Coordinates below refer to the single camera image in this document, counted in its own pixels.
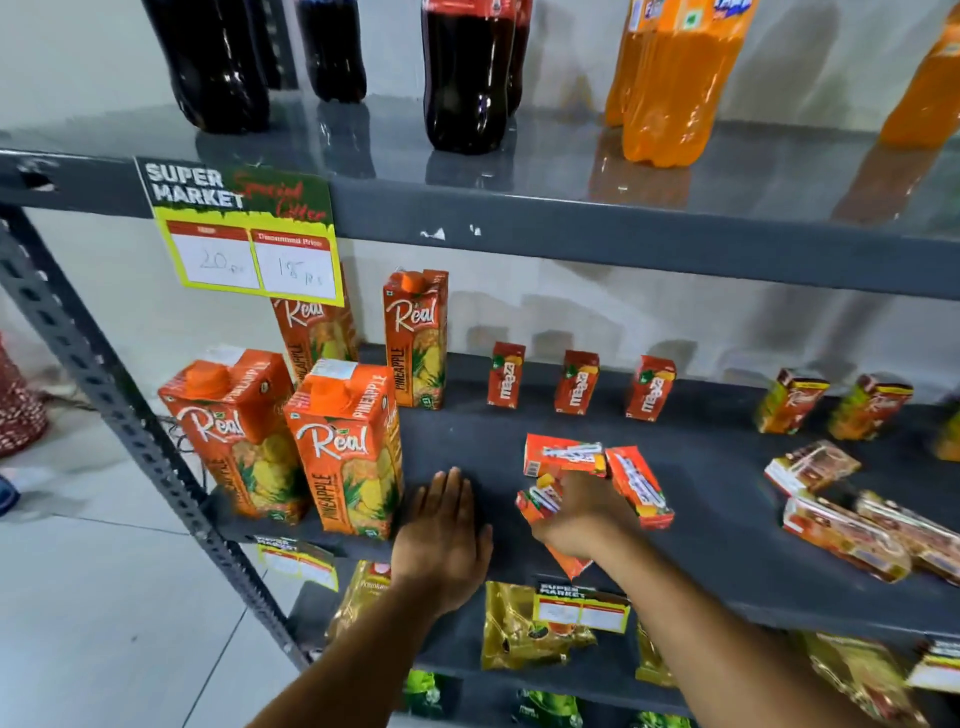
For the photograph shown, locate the person's right hand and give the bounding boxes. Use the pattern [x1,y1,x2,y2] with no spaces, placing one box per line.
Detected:
[528,471,643,564]

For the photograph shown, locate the person's left hand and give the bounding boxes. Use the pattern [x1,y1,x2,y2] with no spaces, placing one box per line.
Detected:
[390,466,495,618]

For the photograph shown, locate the small orange mango drink carton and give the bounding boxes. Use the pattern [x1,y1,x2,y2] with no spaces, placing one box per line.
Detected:
[515,478,594,581]
[554,349,600,417]
[625,355,678,423]
[486,342,527,411]
[605,446,675,531]
[522,434,608,480]

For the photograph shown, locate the person's right forearm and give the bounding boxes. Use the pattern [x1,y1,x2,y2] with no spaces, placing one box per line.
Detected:
[591,521,882,728]

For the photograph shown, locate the person's left forearm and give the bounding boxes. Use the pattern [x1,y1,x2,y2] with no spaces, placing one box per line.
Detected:
[246,581,456,728]

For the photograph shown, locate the small green yellow price tag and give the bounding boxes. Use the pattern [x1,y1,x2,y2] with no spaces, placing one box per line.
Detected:
[533,579,632,636]
[906,639,960,696]
[253,534,341,593]

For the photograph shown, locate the large pineapple juice carton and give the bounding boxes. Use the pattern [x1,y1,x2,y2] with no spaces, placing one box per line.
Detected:
[284,359,405,540]
[158,348,310,525]
[383,269,450,411]
[270,296,360,384]

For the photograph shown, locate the golden snack packet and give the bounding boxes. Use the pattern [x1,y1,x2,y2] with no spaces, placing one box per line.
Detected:
[793,631,930,728]
[325,560,393,644]
[480,580,599,672]
[634,621,678,689]

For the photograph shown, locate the grey metal shelf rack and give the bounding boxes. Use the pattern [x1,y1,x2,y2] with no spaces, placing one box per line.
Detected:
[0,90,960,728]

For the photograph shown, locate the large green yellow price sign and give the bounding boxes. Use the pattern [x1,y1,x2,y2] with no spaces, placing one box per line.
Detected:
[134,155,347,309]

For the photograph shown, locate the red woven basket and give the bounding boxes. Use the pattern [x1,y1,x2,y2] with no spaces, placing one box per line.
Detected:
[0,336,51,460]

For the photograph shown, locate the dark cola bottle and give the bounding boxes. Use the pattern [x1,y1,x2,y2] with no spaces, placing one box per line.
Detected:
[294,0,369,105]
[141,0,272,135]
[506,0,535,118]
[420,0,519,156]

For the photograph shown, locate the orange soda bottle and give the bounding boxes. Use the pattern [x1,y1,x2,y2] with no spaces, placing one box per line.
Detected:
[621,0,760,168]
[605,0,648,128]
[879,6,960,149]

